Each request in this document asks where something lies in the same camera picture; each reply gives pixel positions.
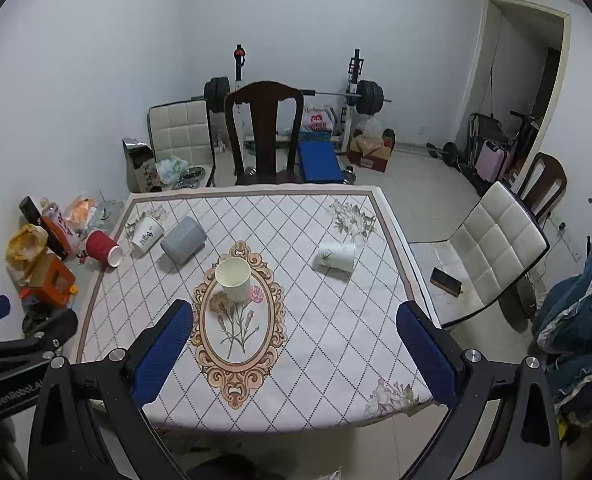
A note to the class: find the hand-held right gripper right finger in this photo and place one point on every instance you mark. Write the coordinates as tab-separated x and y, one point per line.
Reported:
426	360

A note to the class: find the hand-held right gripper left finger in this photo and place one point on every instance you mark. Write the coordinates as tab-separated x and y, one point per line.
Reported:
166	350

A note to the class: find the cream cup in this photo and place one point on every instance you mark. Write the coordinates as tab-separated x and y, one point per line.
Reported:
236	287

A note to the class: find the red paper cup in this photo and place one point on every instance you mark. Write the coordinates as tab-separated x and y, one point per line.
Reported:
98	245

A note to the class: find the grey cup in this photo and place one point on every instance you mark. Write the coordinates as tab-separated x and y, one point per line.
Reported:
183	240

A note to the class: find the white cup with black print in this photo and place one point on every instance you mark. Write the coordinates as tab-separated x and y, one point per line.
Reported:
146	235

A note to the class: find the white cup with green leaves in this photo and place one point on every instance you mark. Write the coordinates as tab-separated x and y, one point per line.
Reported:
338	258

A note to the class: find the orange box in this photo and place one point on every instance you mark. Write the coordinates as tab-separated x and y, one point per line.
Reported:
51	280

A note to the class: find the yellow plastic bag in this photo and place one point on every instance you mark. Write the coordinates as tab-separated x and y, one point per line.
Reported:
23	250

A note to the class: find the black phone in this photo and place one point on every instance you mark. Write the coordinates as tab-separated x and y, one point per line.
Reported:
446	281

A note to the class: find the red box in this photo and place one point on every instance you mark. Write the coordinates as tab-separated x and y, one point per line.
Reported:
60	235

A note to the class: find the diamond-patterned floral tablecloth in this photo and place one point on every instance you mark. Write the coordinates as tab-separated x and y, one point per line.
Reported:
326	335

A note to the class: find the orange snack bag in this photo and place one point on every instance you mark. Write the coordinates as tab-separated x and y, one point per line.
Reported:
81	211

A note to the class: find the clear plastic container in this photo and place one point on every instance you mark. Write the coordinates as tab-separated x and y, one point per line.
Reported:
107	212

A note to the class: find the white padded chair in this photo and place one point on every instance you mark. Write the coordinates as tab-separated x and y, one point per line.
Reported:
491	240
178	132

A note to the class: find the dark cloth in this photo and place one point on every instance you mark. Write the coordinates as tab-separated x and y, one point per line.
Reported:
236	467

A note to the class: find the blue bedding pile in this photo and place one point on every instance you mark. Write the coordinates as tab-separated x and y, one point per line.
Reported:
581	320

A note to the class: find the white and green plastic bag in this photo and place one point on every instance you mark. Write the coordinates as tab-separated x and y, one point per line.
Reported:
171	170

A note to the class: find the small barbell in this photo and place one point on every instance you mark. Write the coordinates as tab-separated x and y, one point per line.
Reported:
443	151

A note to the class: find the pink suitcase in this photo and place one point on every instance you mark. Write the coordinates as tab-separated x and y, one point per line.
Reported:
492	160

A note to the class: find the cardboard box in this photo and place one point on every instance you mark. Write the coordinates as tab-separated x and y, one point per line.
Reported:
371	155

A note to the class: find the weight bench with blue pad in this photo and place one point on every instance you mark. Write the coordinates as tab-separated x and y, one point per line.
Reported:
318	160

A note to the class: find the dark wooden chair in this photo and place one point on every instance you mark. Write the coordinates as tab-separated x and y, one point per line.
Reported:
263	110
551	170

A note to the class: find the clear plastic bag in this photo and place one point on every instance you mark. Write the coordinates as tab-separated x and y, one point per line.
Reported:
371	129

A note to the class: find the folded stroller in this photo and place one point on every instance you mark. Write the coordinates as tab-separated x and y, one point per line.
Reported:
483	127

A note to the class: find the black scooter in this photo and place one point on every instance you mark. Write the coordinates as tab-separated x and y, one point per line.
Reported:
523	125

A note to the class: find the red and white plastic bag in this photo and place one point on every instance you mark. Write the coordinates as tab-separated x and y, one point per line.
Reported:
318	119

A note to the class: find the black barbell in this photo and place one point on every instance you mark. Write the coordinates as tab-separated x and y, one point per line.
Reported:
368	95

